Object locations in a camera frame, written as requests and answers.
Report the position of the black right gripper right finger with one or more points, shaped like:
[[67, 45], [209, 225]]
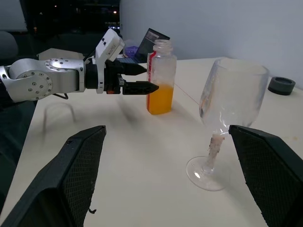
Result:
[[272, 177]]

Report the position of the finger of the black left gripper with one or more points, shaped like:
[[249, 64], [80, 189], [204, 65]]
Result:
[[139, 88], [133, 69]]

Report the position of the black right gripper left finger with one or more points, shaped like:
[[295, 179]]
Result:
[[59, 179]]

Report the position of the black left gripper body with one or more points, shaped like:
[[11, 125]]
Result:
[[112, 75]]

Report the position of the clear bottle with orange drink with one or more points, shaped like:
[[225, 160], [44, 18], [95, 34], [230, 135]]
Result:
[[161, 99]]

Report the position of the clear wine glass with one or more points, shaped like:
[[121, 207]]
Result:
[[236, 94]]

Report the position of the purple plastic item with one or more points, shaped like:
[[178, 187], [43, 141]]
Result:
[[131, 51]]

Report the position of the dark laptop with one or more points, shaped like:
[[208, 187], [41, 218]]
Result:
[[149, 45]]

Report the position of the beige cardboard box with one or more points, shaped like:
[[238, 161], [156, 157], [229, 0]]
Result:
[[61, 54]]

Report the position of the black round cap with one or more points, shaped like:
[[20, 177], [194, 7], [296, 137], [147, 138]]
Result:
[[281, 85]]

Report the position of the grey rounded chair back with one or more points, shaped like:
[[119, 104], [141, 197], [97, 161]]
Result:
[[8, 46]]

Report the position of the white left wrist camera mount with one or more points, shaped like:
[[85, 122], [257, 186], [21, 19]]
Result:
[[110, 45]]

